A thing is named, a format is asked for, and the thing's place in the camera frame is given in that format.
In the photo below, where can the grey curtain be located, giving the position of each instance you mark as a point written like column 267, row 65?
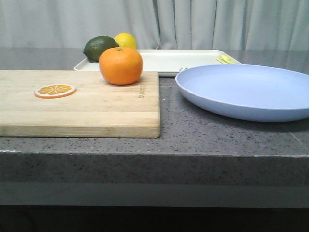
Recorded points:
column 165, row 24

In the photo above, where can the yellow lemon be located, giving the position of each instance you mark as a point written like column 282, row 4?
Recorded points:
column 126, row 40

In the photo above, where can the yellow plastic utensil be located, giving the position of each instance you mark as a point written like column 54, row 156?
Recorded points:
column 225, row 59

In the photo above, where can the wooden cutting board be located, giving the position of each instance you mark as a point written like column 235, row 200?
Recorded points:
column 96, row 109

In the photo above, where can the white rectangular tray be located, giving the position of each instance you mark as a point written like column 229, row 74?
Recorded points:
column 168, row 63

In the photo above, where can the light blue plate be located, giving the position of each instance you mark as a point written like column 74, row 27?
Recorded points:
column 247, row 92

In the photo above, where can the orange fruit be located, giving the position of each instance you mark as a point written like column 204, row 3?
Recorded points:
column 121, row 65

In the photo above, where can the orange slice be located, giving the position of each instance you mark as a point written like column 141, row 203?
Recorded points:
column 55, row 91

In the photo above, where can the green lime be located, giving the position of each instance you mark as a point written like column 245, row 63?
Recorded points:
column 97, row 45

